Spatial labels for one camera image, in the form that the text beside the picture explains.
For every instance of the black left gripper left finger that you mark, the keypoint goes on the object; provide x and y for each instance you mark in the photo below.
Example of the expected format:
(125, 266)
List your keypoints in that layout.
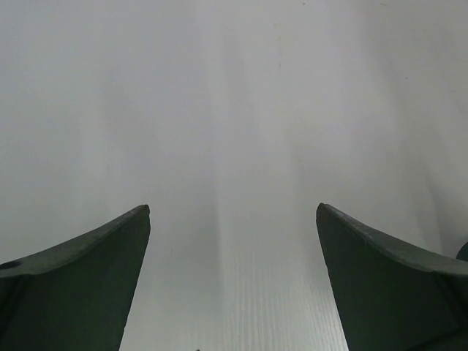
(76, 295)

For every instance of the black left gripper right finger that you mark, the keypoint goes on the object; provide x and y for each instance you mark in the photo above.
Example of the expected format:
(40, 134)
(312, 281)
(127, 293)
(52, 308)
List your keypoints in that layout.
(392, 295)

